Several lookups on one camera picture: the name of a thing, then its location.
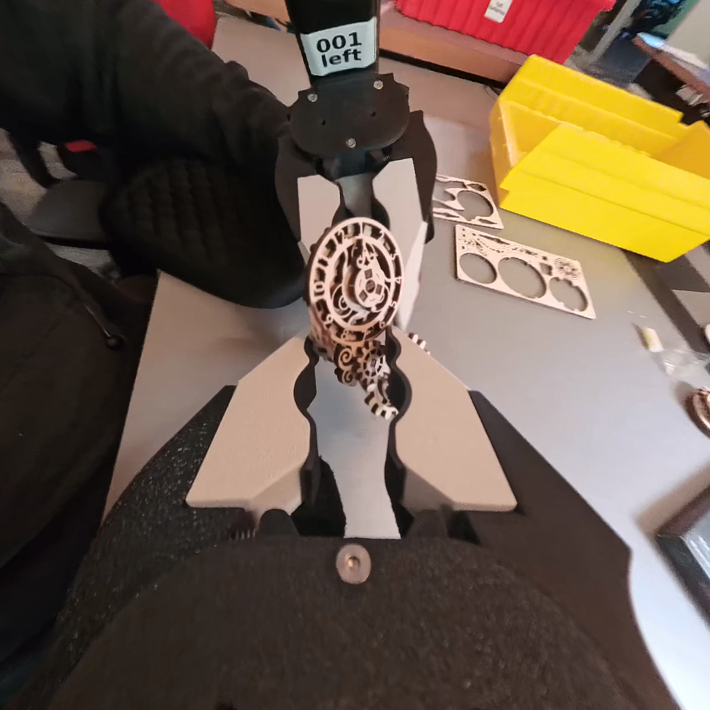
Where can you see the brown wooden table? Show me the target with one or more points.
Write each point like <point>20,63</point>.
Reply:
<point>444,55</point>

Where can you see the wooden sheet with curved cutouts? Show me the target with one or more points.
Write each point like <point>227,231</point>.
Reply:
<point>495,219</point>

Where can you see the small white block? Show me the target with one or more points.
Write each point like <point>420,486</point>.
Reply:
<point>650,338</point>

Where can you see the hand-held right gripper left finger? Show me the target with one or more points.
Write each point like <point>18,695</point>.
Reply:
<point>249,432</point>

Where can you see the clear plastic bag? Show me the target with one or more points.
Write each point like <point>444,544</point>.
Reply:
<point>682,363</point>

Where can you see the wooden gear clock model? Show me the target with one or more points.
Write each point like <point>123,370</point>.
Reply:
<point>355,277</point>

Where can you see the red container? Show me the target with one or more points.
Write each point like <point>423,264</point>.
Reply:
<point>444,22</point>

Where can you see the stacked dark wooden gears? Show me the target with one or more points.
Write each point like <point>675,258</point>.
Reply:
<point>701,410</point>

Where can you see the wooden sheet with round holes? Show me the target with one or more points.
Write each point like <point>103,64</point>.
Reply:
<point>471,236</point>

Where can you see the grey desk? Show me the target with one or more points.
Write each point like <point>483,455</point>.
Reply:
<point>527,388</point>

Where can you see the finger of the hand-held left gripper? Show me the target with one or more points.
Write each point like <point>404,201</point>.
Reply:
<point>396,211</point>
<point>313,205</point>

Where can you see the yellow plastic bin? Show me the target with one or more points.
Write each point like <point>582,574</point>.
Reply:
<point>582,94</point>
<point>610,199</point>

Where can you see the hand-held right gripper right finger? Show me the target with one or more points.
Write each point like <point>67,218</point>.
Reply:
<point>449,444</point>

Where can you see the person's black jacket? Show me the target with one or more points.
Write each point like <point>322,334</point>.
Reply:
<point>55,388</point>

